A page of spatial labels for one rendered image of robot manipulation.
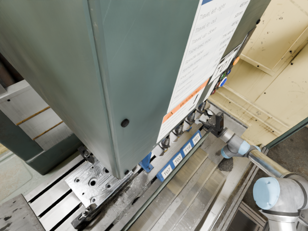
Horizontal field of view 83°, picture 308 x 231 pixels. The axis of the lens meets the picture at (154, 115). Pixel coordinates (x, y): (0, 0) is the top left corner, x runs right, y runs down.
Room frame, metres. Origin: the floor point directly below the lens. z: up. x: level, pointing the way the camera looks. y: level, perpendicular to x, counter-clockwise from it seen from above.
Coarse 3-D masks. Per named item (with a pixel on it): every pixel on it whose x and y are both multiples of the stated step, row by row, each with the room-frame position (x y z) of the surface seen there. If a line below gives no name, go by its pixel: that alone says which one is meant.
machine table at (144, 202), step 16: (192, 128) 0.75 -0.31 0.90; (176, 144) 0.59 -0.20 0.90; (80, 160) 0.35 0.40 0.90; (160, 160) 0.45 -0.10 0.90; (64, 176) 0.24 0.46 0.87; (144, 176) 0.33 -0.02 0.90; (32, 192) 0.12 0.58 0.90; (48, 192) 0.14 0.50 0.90; (64, 192) 0.15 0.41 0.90; (128, 192) 0.22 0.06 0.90; (144, 192) 0.24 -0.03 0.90; (32, 208) 0.05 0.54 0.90; (48, 208) 0.07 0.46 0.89; (64, 208) 0.08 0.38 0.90; (80, 208) 0.10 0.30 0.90; (144, 208) 0.16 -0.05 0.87; (48, 224) 0.00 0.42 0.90; (64, 224) 0.01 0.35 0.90; (96, 224) 0.04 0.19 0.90; (112, 224) 0.05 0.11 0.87; (128, 224) 0.07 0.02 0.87
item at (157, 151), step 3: (156, 147) 0.39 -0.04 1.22; (159, 147) 0.39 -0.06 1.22; (153, 150) 0.37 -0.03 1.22; (156, 150) 0.37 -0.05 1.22; (159, 150) 0.37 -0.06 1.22; (162, 150) 0.38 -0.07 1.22; (153, 153) 0.35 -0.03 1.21; (156, 153) 0.36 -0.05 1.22; (159, 153) 0.36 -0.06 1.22; (162, 153) 0.36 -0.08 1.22; (156, 156) 0.34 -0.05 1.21; (159, 156) 0.34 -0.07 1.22
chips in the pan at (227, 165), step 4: (224, 160) 0.66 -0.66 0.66; (228, 160) 0.67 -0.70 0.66; (232, 160) 0.68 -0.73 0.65; (220, 164) 0.62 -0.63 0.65; (224, 164) 0.63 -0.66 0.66; (228, 164) 0.63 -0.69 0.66; (232, 164) 0.64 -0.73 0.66; (220, 168) 0.59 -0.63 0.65; (224, 168) 0.59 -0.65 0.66; (228, 168) 0.60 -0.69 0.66; (228, 172) 0.56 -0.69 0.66
